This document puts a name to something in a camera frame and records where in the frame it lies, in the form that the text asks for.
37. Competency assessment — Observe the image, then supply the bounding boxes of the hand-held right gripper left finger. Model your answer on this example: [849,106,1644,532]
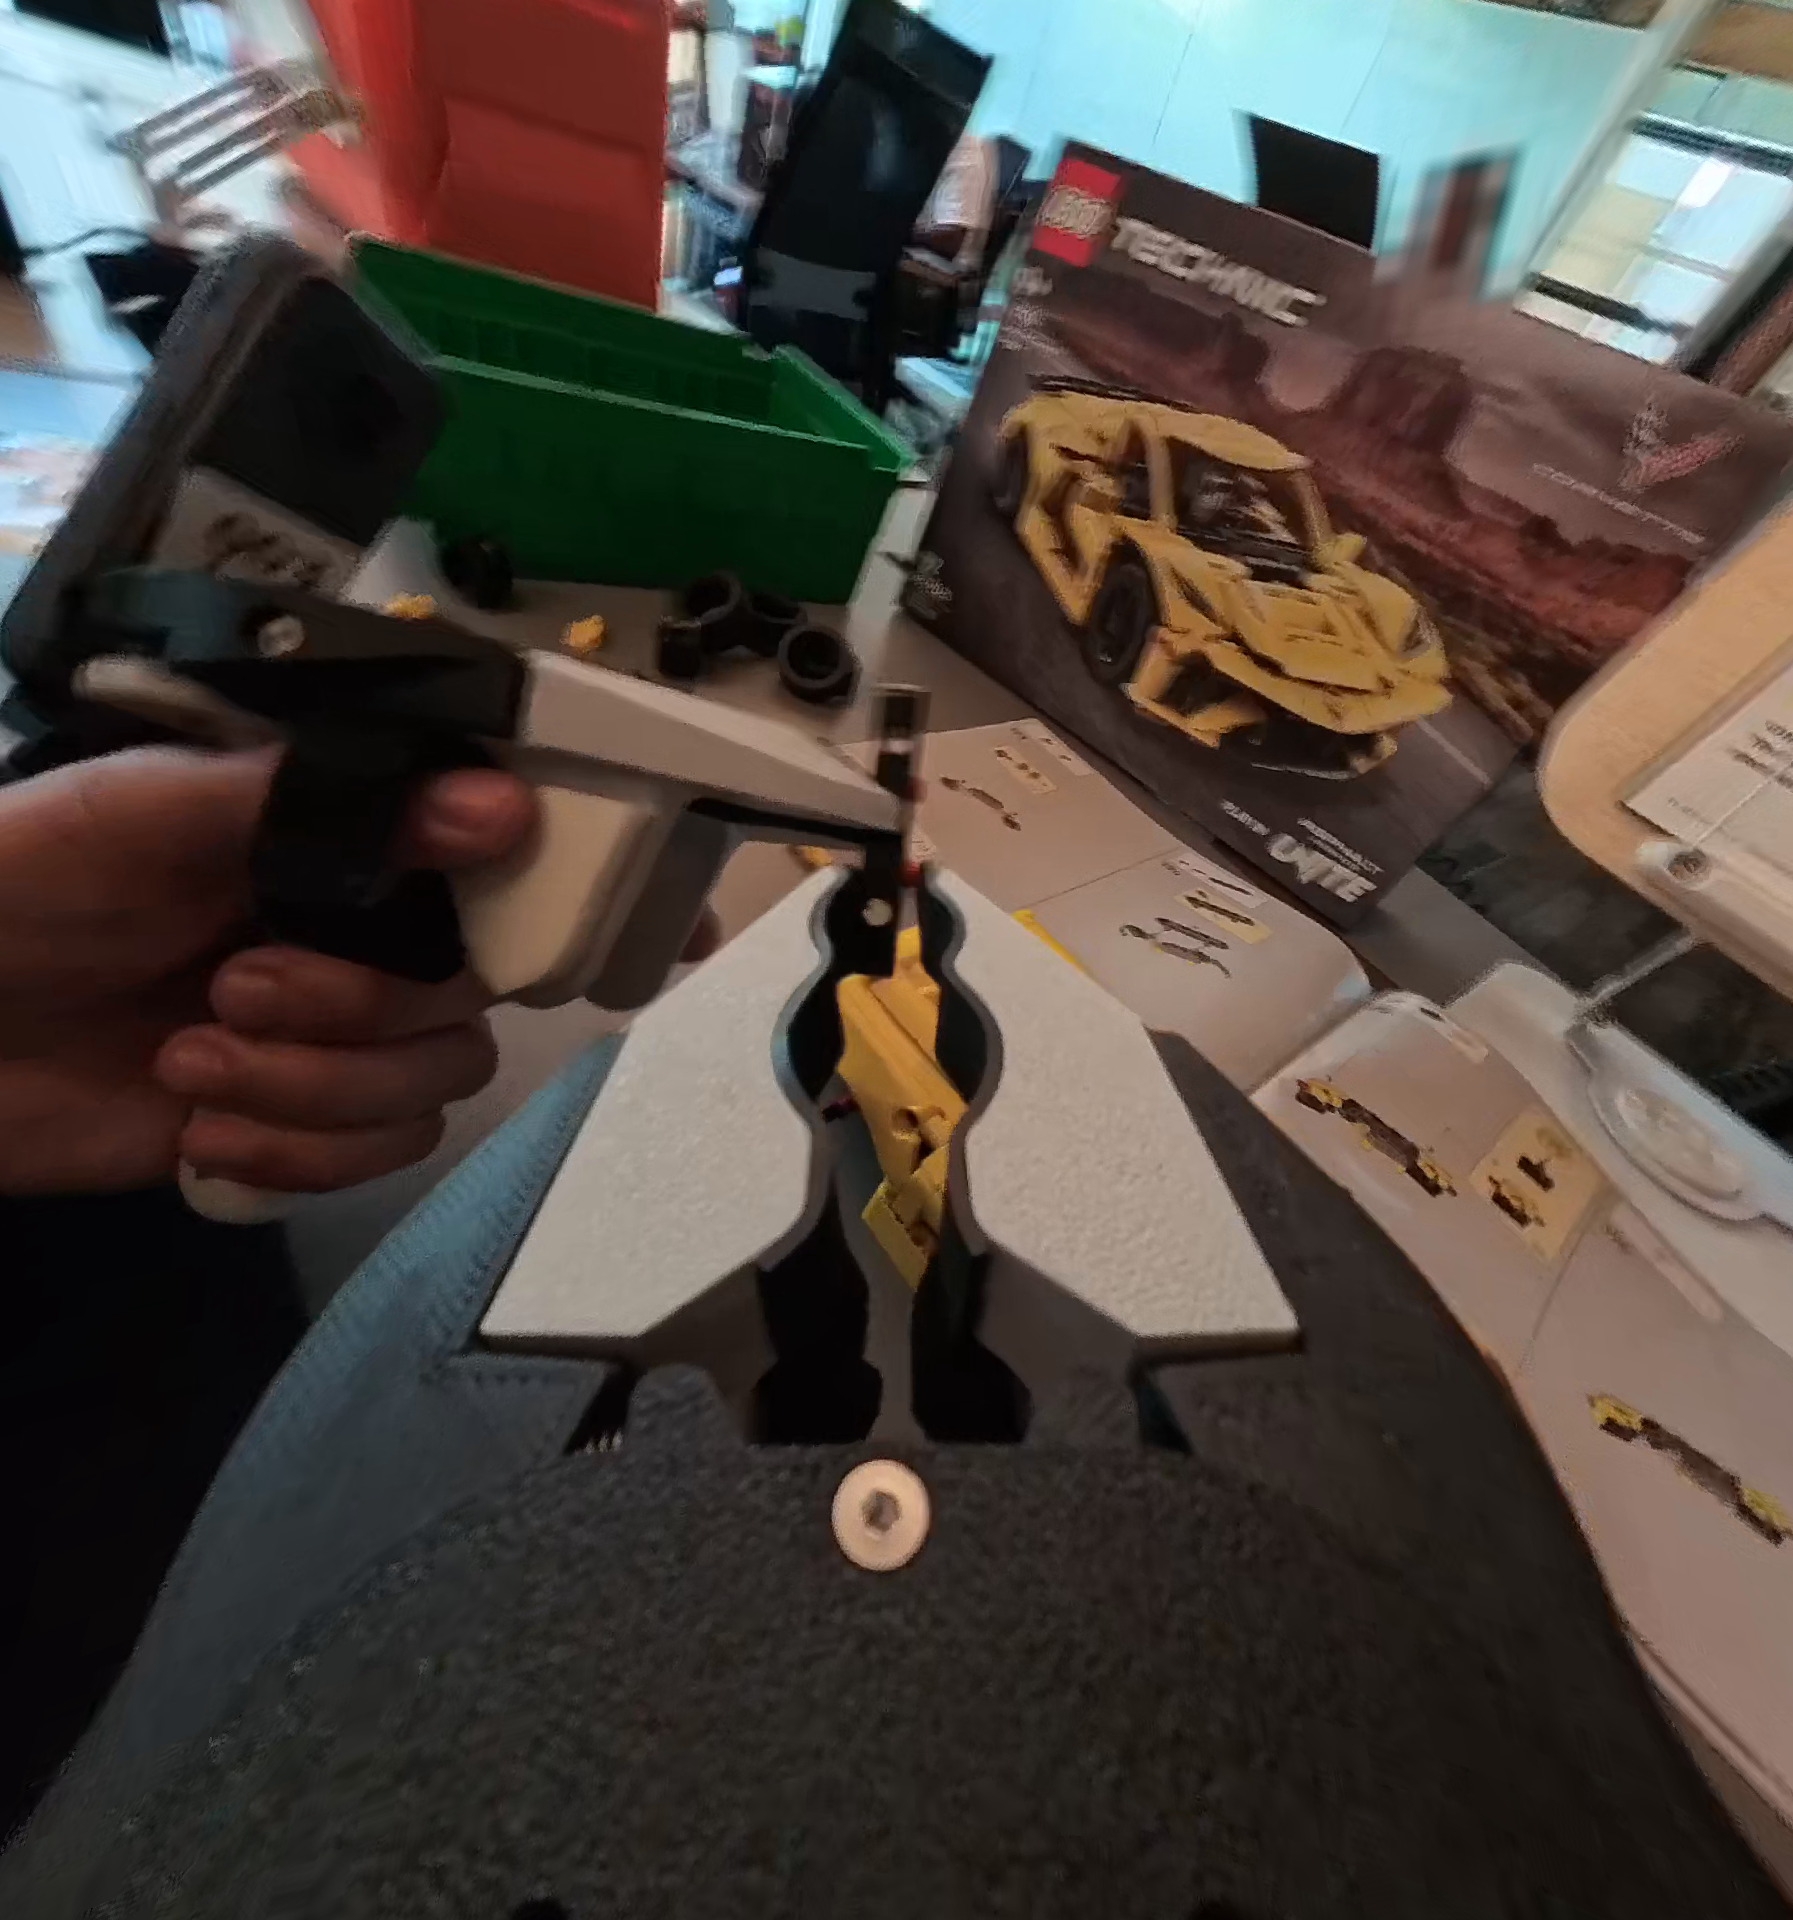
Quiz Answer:
[480,867,849,1367]

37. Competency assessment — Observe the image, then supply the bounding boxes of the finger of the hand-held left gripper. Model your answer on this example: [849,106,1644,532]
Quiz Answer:
[511,650,913,839]

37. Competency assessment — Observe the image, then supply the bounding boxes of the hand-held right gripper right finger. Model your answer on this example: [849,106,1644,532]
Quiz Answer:
[922,867,1304,1374]

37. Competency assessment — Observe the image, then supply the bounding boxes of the black beam piece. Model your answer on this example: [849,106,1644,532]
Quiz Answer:
[840,684,934,982]

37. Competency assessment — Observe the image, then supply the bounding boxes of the yellow toy brick car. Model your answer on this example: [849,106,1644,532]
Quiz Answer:
[813,923,975,1294]

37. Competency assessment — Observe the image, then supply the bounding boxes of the grey desk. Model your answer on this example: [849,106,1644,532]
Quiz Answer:
[0,273,1557,1291]

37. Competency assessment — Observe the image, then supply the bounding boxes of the person's left hand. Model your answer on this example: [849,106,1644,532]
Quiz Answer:
[0,744,541,1195]

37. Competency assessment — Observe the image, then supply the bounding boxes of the scattered toy brick pieces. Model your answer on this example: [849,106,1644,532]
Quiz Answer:
[383,592,708,685]

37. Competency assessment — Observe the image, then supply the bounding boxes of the printed leaflet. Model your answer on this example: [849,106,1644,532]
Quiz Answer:
[0,423,92,547]

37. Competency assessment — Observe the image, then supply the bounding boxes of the green plastic bin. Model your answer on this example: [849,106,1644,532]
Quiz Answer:
[346,232,920,609]

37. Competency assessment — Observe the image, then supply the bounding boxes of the open instruction booklet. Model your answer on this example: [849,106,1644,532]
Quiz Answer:
[790,715,1793,1894]

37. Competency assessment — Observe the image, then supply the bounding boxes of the metal hinged board stand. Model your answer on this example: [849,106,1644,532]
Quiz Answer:
[106,58,353,207]

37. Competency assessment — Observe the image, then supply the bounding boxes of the white board stand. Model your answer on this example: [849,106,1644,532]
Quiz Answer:
[1442,841,1793,1264]

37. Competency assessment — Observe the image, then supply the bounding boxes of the black hooded device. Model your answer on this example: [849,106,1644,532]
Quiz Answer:
[734,0,999,413]

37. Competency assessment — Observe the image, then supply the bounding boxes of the toy car set box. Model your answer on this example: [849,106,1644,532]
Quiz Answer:
[901,141,1793,937]

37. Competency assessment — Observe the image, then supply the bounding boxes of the wooden display board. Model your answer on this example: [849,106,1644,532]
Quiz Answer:
[1538,450,1793,996]

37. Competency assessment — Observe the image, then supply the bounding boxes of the printed instruction sheet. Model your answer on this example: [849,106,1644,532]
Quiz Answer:
[1620,612,1793,893]

